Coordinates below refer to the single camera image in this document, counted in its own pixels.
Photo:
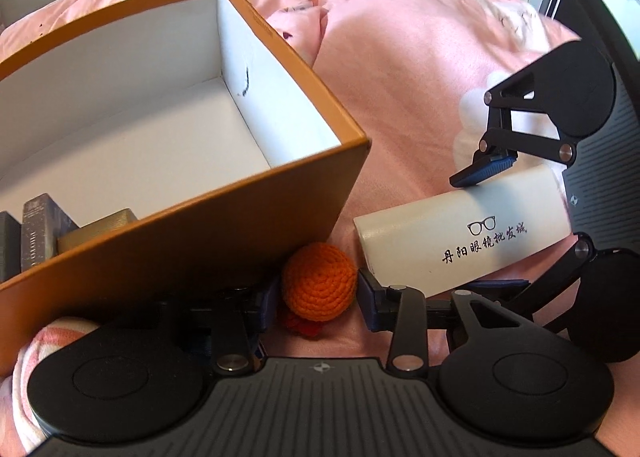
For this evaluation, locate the gold patterned box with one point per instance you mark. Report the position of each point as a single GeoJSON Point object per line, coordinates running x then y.
{"type": "Point", "coordinates": [95, 232]}

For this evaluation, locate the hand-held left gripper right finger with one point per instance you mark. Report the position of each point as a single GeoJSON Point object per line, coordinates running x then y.
{"type": "Point", "coordinates": [367, 299]}

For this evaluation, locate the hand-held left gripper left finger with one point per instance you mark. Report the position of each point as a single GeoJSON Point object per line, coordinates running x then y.
{"type": "Point", "coordinates": [268, 304]}

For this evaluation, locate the orange crochet ball toy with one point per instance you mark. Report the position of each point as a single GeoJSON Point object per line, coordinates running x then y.
{"type": "Point", "coordinates": [320, 289]}

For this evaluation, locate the white glasses case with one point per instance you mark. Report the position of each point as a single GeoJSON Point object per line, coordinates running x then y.
{"type": "Point", "coordinates": [465, 242]}

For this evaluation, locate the dark grey rectangular box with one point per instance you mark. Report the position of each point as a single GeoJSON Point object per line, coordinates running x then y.
{"type": "Point", "coordinates": [10, 247]}

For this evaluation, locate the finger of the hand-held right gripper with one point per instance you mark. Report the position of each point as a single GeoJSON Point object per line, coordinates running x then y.
{"type": "Point", "coordinates": [550, 287]}
{"type": "Point", "coordinates": [482, 171]}

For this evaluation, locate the pink white striped cloth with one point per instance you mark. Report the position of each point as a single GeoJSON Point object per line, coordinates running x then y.
{"type": "Point", "coordinates": [45, 342]}

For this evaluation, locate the orange cardboard box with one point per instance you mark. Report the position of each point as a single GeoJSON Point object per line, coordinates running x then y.
{"type": "Point", "coordinates": [165, 137]}

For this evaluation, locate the pink printed blanket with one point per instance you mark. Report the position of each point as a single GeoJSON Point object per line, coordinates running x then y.
{"type": "Point", "coordinates": [410, 62]}

